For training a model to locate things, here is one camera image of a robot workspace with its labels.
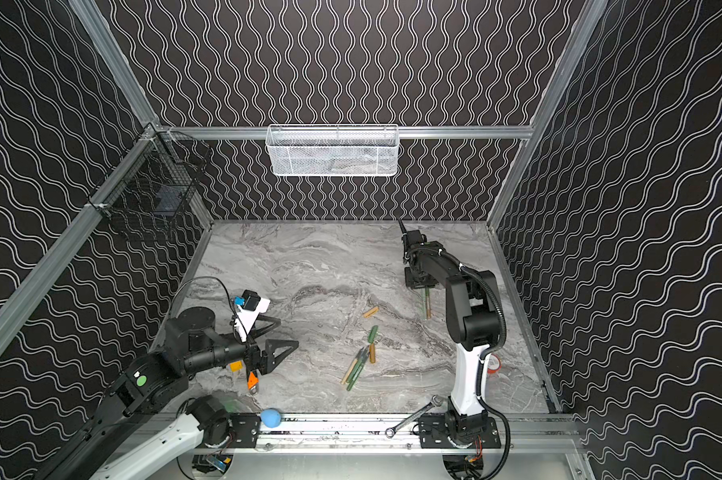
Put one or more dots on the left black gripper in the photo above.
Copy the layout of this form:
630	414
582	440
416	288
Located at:
255	354

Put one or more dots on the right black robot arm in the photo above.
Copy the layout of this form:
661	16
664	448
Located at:
474	315

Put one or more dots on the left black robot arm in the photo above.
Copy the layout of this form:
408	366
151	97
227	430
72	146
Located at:
144	388

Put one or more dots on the tan pen cap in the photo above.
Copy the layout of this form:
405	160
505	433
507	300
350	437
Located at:
369	313

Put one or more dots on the green pen cap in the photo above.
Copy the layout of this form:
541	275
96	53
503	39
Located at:
372	334

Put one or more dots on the tan pen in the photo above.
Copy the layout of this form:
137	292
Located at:
352	365

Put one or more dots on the orange utility knife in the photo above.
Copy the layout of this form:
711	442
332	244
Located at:
253	382

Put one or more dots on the blue ball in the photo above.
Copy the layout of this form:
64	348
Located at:
271	418

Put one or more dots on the red tape roll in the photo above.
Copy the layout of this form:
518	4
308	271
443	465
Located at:
492	363

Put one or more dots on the silver wrench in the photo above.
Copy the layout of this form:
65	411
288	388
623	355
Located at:
435	401

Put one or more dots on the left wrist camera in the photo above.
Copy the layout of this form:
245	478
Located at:
247	308

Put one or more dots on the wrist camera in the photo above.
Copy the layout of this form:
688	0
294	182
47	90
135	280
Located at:
247	308
410	238

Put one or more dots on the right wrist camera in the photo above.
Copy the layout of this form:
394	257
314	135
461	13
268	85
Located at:
410	238

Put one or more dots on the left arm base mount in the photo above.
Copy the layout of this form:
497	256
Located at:
232	431

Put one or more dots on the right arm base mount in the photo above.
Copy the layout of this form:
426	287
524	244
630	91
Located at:
450	430

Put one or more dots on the white wire mesh basket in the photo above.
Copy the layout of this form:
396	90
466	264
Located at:
332	150

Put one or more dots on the black wire basket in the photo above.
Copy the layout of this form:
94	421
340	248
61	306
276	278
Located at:
155	195

